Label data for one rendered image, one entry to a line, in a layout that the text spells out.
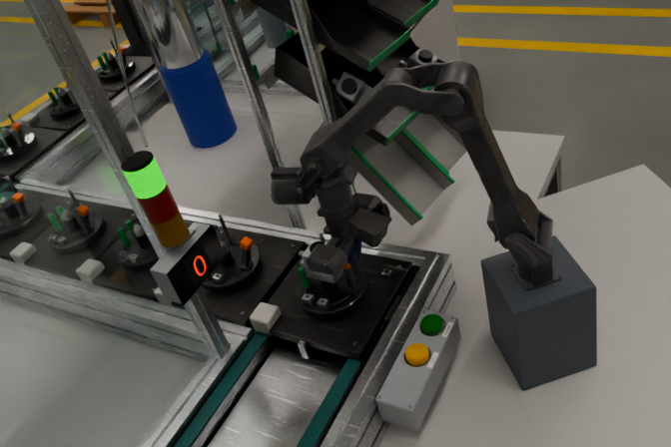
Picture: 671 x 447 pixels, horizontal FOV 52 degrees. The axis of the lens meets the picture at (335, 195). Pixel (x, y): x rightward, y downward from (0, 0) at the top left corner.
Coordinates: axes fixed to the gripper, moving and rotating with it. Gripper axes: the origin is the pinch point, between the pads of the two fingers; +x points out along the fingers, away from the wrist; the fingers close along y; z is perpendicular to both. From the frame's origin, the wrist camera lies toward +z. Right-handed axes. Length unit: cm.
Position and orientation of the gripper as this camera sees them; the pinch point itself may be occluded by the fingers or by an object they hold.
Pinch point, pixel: (351, 252)
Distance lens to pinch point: 123.2
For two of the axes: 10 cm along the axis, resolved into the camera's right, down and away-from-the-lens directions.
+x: 2.4, 7.8, 5.8
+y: 4.6, -6.2, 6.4
